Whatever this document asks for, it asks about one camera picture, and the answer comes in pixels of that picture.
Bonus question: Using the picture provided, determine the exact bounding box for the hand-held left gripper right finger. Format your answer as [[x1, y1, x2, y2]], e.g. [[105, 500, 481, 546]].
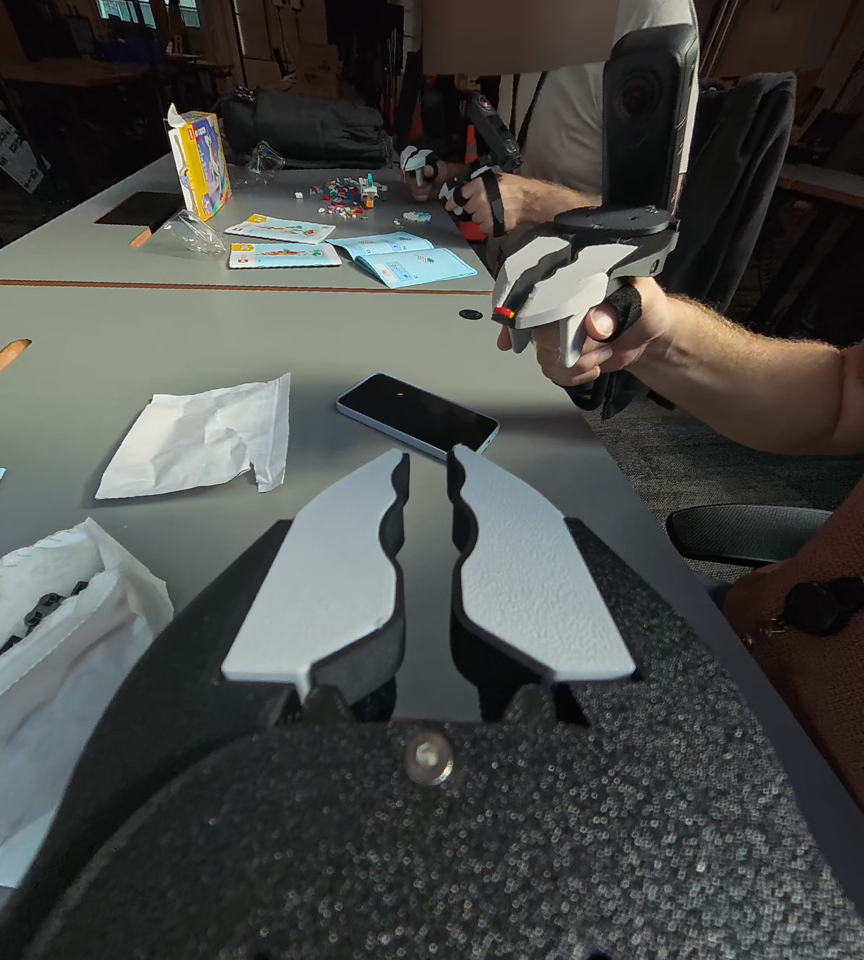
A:
[[447, 443, 638, 691]]

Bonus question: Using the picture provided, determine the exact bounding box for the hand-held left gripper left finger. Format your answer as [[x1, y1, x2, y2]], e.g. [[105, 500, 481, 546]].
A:
[[221, 450, 410, 703]]

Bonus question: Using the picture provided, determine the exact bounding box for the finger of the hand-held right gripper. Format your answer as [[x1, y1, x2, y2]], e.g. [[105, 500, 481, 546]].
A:
[[504, 245, 620, 328], [492, 237, 572, 316]]

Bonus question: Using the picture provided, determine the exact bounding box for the large plain white paper bag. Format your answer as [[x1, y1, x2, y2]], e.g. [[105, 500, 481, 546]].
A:
[[95, 372, 293, 502]]

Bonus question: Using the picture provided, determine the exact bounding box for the torn printed white paper bag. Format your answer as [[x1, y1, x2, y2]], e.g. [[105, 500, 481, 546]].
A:
[[0, 518, 175, 889]]

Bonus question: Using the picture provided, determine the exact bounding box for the person's right forearm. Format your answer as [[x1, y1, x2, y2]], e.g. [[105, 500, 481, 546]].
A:
[[645, 293, 864, 459]]

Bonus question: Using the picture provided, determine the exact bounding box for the colourful lego pile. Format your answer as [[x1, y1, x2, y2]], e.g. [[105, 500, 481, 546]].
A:
[[294, 174, 391, 222]]

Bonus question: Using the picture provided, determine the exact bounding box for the person's right hand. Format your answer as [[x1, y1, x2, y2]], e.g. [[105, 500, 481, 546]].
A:
[[495, 278, 676, 391]]

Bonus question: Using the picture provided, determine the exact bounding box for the open blue instruction booklet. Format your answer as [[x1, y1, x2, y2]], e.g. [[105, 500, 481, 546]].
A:
[[327, 230, 481, 289]]

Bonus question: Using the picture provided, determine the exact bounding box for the black smartphone blue case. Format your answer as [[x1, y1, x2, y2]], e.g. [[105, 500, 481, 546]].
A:
[[335, 372, 502, 462]]

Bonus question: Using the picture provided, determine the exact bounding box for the black mesh office chair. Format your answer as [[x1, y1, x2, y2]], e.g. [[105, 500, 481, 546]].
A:
[[665, 503, 838, 568]]

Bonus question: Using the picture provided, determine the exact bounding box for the black backpack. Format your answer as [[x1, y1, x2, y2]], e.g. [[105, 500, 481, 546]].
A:
[[215, 87, 398, 169]]

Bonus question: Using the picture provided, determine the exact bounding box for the small yellow white box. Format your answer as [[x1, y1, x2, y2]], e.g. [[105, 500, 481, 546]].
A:
[[167, 102, 235, 223]]

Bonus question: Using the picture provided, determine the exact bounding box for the black shoulder strap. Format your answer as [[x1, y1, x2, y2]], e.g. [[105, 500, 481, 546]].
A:
[[770, 555, 864, 639]]

